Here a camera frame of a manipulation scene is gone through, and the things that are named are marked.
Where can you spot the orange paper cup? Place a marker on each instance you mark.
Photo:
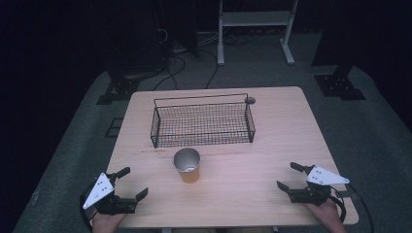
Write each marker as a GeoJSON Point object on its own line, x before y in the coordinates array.
{"type": "Point", "coordinates": [188, 166]}

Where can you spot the white metal table frame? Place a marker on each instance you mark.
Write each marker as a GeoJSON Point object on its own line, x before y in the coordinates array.
{"type": "Point", "coordinates": [256, 18]}

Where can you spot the dark floor hatch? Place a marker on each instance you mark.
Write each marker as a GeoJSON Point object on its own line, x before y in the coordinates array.
{"type": "Point", "coordinates": [114, 127]}

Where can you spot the person's right hand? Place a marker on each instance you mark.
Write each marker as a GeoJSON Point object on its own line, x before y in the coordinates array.
{"type": "Point", "coordinates": [327, 216]}

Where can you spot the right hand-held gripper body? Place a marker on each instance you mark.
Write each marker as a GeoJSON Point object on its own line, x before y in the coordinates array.
{"type": "Point", "coordinates": [324, 177]}

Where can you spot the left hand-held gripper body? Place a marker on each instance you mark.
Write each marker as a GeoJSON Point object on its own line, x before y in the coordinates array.
{"type": "Point", "coordinates": [111, 202]}

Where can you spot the person's left hand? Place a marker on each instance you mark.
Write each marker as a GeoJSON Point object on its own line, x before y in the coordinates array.
{"type": "Point", "coordinates": [105, 223]}

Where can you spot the grey round table grommet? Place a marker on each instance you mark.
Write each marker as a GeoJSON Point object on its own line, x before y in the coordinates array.
{"type": "Point", "coordinates": [250, 100]}

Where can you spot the black stand base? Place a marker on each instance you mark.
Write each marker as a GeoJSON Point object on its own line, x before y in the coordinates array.
{"type": "Point", "coordinates": [121, 87]}
{"type": "Point", "coordinates": [340, 85]}

